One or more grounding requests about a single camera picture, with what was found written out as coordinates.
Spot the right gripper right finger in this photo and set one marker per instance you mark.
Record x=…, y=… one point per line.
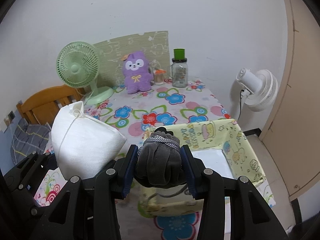
x=251, y=216

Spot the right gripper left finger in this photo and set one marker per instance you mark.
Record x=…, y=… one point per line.
x=85, y=209

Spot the white drawstring pouch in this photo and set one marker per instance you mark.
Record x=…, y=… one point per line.
x=82, y=144

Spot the grey glove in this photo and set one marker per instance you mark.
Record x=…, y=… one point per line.
x=159, y=161

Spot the grey plaid pillow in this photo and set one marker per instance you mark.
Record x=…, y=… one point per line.
x=28, y=138

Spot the yellow cartoon fabric storage box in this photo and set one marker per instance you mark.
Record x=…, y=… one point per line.
x=222, y=146

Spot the wooden bed headboard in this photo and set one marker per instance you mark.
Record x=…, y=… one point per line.
x=42, y=107

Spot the beige door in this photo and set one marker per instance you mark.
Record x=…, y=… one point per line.
x=291, y=133

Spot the white standing fan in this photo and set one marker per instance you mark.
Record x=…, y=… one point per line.
x=252, y=95

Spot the floral tablecloth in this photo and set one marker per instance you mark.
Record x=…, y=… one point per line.
x=135, y=116

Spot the green desk fan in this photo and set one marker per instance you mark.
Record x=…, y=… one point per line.
x=77, y=65

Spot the purple plush toy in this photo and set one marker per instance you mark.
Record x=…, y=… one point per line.
x=137, y=77

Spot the small toothpick jar orange lid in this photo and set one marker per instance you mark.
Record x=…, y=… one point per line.
x=158, y=76

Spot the glass mason jar green lid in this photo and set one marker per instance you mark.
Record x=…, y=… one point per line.
x=178, y=70

